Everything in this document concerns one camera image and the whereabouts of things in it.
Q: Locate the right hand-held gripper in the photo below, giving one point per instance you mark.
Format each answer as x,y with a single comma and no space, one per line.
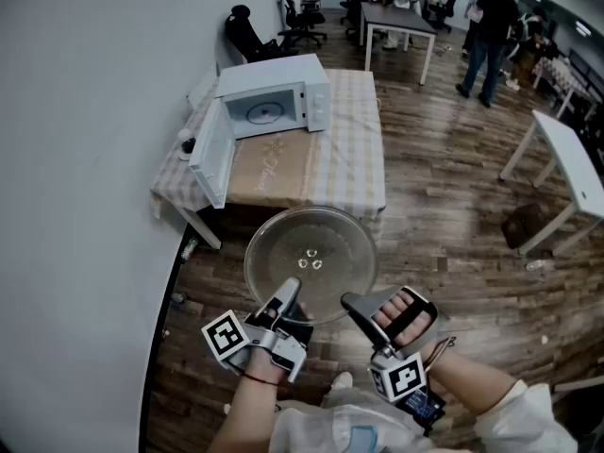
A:
401,378

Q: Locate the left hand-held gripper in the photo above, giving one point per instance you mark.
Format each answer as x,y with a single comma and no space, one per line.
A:
226,337

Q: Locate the round glass turntable plate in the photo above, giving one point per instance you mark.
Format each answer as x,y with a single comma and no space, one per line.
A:
311,234

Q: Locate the person's left forearm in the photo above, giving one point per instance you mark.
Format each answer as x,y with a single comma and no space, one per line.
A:
245,408

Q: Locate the person's right forearm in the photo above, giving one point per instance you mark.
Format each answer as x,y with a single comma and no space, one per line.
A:
467,385

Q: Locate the person's right hand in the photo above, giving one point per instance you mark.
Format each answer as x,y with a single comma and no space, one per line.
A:
391,308

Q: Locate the person's white shoe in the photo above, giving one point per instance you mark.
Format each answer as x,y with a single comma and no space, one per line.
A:
342,380

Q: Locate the black electronic module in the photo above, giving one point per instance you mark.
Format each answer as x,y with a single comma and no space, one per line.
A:
420,408

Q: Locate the white-legged table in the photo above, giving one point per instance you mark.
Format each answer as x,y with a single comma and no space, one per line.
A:
203,227

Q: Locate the person's white jacket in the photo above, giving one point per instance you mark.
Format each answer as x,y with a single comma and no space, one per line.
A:
321,427

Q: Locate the clear plastic bottle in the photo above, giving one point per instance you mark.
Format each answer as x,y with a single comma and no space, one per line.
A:
536,265

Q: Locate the white microwave door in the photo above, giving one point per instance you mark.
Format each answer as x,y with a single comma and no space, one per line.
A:
212,158

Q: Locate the brown box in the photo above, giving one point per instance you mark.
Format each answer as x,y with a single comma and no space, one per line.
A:
524,224

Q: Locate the black bottle with white cap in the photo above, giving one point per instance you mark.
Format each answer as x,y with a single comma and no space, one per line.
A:
188,144

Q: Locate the white microwave knob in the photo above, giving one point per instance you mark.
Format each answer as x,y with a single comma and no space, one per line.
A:
318,97
318,113

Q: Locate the white microwave oven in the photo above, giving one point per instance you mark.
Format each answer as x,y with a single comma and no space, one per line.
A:
278,73

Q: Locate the flat white board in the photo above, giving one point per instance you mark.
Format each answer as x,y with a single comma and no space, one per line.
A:
203,90

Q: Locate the black reclined office chair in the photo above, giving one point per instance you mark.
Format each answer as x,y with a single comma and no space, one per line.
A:
245,31

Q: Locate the dark-topped table with white legs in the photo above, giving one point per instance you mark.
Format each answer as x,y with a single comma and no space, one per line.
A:
391,17

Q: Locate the small table with checked cloth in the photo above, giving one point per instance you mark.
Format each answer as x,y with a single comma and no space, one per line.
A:
561,76

